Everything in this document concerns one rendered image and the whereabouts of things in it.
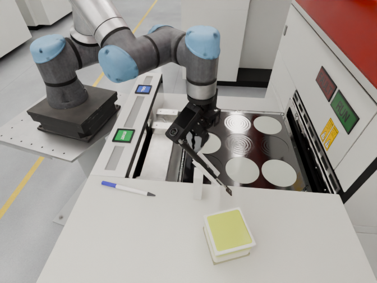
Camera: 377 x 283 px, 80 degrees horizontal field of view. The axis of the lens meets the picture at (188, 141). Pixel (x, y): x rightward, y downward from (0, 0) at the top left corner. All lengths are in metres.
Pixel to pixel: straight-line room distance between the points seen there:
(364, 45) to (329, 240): 0.38
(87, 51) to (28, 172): 1.43
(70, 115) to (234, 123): 0.61
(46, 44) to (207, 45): 0.60
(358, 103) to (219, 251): 0.44
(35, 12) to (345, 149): 4.98
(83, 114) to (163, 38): 0.49
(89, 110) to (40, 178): 1.24
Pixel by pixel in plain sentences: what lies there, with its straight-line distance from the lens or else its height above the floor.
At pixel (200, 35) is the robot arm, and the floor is 1.27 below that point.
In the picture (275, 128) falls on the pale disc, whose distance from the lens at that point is 0.86.
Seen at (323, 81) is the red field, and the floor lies 1.10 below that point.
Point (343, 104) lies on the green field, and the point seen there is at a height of 1.11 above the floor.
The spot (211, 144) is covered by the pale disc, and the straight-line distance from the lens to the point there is 0.75.
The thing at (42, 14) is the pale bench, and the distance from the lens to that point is 5.09.
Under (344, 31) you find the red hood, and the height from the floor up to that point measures 1.26.
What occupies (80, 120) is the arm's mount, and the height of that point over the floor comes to 0.91.
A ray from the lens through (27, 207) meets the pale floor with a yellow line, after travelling 1.98.
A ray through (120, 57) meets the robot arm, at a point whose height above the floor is 1.24.
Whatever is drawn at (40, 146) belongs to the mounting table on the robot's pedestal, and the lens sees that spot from 1.02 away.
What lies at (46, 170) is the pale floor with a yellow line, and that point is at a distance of 2.14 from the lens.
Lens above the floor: 1.43
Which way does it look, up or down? 45 degrees down
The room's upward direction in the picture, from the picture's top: straight up
